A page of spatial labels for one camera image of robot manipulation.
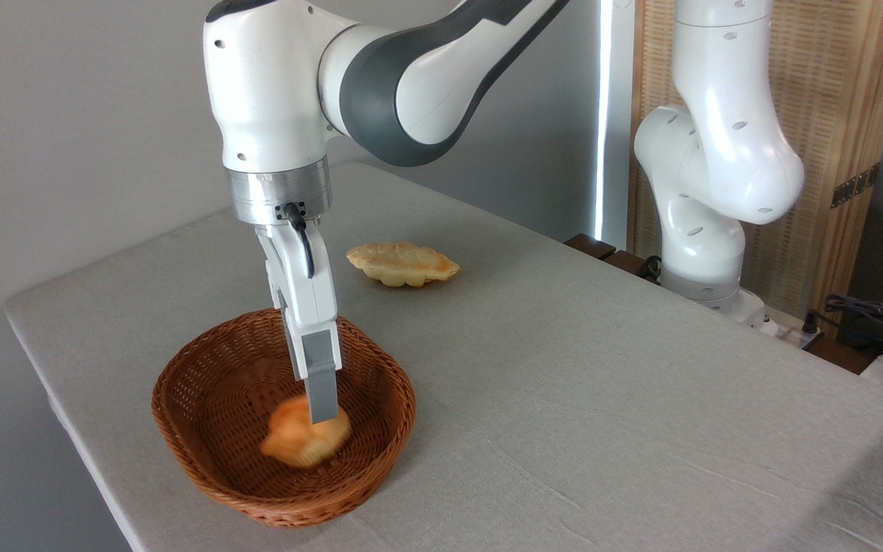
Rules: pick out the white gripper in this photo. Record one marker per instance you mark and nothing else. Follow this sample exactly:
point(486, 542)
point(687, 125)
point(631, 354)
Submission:
point(305, 295)

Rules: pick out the orange muffin bread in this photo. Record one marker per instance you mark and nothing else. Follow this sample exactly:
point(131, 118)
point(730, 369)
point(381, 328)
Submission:
point(296, 441)

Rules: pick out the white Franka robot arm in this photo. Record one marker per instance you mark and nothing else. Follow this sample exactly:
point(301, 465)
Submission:
point(273, 92)

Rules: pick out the brown wicker basket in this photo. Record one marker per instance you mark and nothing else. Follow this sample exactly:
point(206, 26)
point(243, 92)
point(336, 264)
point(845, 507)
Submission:
point(211, 399)

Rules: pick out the flat yellow leaf-shaped bread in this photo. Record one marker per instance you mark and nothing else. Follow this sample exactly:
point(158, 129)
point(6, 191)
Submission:
point(403, 264)

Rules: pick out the grey tablecloth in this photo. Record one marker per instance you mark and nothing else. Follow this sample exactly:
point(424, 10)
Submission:
point(602, 429)

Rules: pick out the dark brown wooden furniture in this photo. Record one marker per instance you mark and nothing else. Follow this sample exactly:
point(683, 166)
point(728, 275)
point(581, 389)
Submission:
point(599, 249)

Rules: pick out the dark metal screen hinge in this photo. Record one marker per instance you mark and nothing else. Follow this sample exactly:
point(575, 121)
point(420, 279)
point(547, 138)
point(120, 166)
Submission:
point(855, 185)

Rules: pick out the white vertical window frame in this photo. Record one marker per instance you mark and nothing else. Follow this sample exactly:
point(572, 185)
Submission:
point(614, 115)

